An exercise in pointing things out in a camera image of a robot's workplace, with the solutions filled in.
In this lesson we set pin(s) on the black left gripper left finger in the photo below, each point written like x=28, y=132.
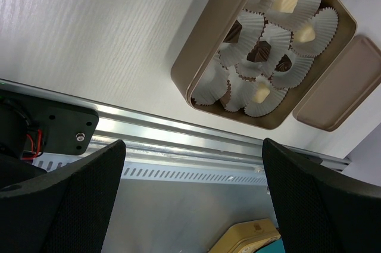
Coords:
x=64, y=210

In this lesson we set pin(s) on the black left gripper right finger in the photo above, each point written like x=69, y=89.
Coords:
x=319, y=209

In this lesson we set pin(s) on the white chocolate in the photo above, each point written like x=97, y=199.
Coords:
x=284, y=6
x=305, y=34
x=261, y=94

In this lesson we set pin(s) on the dark round chocolate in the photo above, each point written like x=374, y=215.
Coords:
x=284, y=64

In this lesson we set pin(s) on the dark square chocolate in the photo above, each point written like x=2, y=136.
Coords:
x=234, y=33
x=260, y=53

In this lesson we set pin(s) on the yellow tin box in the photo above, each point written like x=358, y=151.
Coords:
x=248, y=236

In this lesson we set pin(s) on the beige tin lid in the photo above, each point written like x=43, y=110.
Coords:
x=346, y=83

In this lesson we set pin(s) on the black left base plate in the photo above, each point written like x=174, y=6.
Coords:
x=32, y=126

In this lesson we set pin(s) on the aluminium mounting rail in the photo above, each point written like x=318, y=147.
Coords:
x=168, y=139

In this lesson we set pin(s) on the white slotted cable duct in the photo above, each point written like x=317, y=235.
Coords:
x=134, y=170

